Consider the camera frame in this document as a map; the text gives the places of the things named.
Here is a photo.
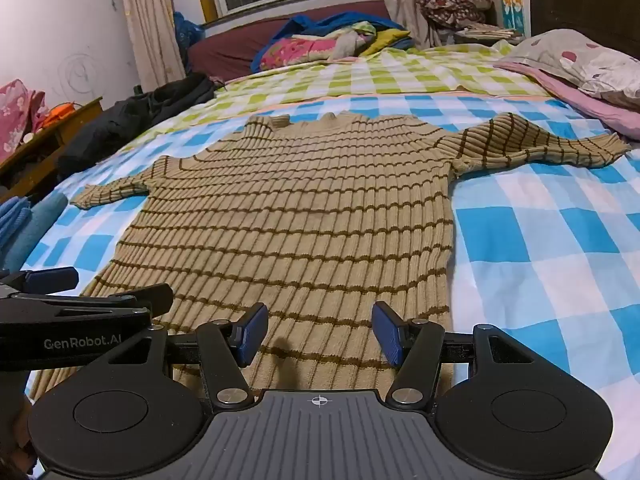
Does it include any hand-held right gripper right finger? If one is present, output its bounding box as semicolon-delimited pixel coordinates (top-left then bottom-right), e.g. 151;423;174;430
371;301;536;409

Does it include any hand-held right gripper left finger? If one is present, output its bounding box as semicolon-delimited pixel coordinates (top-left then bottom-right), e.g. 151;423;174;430
107;302;271;409

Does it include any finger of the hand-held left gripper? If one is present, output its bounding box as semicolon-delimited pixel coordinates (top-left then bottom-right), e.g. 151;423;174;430
0;283;174;322
0;267;80;295

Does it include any tan striped ribbed sweater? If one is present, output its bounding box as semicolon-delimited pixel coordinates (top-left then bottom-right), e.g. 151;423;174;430
30;112;632;403

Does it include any teal folded cloth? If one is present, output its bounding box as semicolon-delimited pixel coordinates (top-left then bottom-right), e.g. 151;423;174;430
0;192;68;273

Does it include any wooden desk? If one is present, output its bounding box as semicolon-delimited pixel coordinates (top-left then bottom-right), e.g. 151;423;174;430
0;96;104;203

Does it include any orange cloth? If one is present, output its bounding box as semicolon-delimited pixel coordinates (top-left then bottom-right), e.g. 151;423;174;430
39;102;77;127

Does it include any pink floral cloth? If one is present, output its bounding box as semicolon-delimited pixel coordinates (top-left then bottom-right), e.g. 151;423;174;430
0;79;50;161

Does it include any blue green checkered bed sheet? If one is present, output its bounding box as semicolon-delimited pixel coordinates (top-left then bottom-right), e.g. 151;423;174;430
22;40;640;480

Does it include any black jacket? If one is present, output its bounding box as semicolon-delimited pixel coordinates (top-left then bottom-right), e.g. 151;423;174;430
56;72;217;181

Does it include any beige patterned curtain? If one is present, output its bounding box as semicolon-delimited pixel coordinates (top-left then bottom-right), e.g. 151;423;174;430
366;0;442;50
115;0;188;92

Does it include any pink floral blanket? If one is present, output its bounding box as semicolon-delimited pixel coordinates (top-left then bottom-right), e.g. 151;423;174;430
259;36;346;71

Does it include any grey cloth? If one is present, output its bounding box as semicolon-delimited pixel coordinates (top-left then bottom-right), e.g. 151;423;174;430
330;29;371;60

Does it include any yellow cloth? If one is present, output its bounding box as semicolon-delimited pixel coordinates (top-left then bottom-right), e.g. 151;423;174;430
361;27;415;57

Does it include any pile of colourful bedding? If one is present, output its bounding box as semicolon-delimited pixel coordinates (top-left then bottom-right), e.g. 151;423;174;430
250;10;407;73

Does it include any stack of patterned cloths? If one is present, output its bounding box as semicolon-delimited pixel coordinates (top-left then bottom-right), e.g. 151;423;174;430
454;22;526;46

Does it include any white floral pillow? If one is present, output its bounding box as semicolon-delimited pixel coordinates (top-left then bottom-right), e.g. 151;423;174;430
507;29;640;112

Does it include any yellow and blue bag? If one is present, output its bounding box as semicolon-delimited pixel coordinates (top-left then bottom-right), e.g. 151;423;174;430
497;0;525;33

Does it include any dark wooden headboard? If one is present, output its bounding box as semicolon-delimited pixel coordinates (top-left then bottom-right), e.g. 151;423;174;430
529;0;640;60

